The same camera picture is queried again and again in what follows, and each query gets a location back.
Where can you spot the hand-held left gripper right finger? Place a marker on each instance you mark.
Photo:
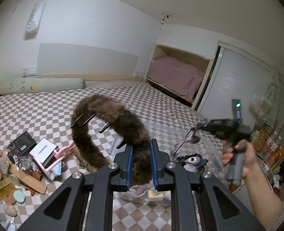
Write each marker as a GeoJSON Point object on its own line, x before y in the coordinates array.
{"type": "Point", "coordinates": [154, 166]}

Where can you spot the wooden bed frame rail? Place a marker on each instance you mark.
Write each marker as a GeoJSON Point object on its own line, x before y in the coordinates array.
{"type": "Point", "coordinates": [96, 77]}

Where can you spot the brown tape roll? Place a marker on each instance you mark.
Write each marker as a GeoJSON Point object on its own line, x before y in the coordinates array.
{"type": "Point", "coordinates": [63, 167]}

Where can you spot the white louvred sliding door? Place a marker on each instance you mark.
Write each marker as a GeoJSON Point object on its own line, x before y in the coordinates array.
{"type": "Point", "coordinates": [228, 84]}

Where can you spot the person's right hand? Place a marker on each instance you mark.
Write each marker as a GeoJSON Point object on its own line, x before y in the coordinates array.
{"type": "Point", "coordinates": [250, 158]}

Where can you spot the pale blue plastic packet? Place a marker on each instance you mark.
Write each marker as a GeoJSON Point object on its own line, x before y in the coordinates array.
{"type": "Point", "coordinates": [55, 173]}

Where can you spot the pile of colourful packets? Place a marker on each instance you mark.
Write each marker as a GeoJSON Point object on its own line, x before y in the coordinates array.
{"type": "Point", "coordinates": [269, 146]}

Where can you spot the checkered bed sheet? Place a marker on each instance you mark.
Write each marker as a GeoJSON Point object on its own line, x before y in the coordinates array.
{"type": "Point", "coordinates": [48, 105]}

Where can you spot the brown furry headband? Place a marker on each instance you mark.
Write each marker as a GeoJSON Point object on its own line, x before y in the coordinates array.
{"type": "Point", "coordinates": [113, 105]}

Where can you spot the smooth beige stone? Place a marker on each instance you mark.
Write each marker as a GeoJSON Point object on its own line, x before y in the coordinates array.
{"type": "Point", "coordinates": [10, 209]}

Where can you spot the green bolster pillow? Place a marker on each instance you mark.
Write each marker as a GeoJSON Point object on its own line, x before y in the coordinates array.
{"type": "Point", "coordinates": [41, 86]}

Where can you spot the pink blanket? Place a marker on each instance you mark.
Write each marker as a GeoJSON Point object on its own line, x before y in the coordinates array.
{"type": "Point", "coordinates": [175, 74]}

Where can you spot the grey headboard panel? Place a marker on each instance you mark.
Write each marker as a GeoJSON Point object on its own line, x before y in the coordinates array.
{"type": "Point", "coordinates": [84, 60]}

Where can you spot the dark crochet doll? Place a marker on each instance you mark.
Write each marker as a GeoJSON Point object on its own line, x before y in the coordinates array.
{"type": "Point", "coordinates": [192, 162]}

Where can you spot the small wooden block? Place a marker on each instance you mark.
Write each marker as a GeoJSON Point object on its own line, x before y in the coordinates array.
{"type": "Point", "coordinates": [155, 195]}

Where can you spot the clear bag of dark trinkets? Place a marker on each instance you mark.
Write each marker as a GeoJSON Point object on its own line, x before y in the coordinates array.
{"type": "Point", "coordinates": [24, 164]}

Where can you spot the wooden board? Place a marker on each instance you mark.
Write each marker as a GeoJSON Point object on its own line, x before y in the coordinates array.
{"type": "Point", "coordinates": [29, 180]}

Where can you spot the white wall socket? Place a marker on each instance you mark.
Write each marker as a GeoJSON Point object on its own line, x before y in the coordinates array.
{"type": "Point", "coordinates": [139, 74]}
{"type": "Point", "coordinates": [30, 71]}

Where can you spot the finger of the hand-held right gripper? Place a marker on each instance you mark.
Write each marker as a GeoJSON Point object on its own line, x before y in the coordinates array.
{"type": "Point", "coordinates": [196, 126]}

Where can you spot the pink rabbit-ear mirror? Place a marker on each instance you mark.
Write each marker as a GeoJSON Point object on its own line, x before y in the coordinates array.
{"type": "Point", "coordinates": [62, 152]}

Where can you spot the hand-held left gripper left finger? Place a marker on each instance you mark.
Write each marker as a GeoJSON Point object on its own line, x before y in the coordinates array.
{"type": "Point", "coordinates": [130, 166]}

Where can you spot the wooden alcove frame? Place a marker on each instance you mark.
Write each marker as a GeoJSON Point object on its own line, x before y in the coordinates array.
{"type": "Point", "coordinates": [204, 84]}

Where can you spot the black box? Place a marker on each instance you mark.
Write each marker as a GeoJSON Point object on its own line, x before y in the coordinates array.
{"type": "Point", "coordinates": [24, 142]}

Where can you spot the white gift box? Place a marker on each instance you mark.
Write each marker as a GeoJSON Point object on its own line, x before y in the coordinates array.
{"type": "Point", "coordinates": [42, 149]}

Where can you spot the yellow plastic box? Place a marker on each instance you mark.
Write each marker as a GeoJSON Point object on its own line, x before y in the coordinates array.
{"type": "Point", "coordinates": [3, 187]}

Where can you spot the person's right forearm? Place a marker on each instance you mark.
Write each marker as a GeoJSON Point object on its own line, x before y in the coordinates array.
{"type": "Point", "coordinates": [262, 197]}

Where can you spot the clear hanging plastic bag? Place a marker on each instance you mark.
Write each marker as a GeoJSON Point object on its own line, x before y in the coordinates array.
{"type": "Point", "coordinates": [268, 96]}

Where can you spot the green round compact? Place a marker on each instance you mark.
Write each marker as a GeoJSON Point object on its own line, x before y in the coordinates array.
{"type": "Point", "coordinates": [19, 196]}

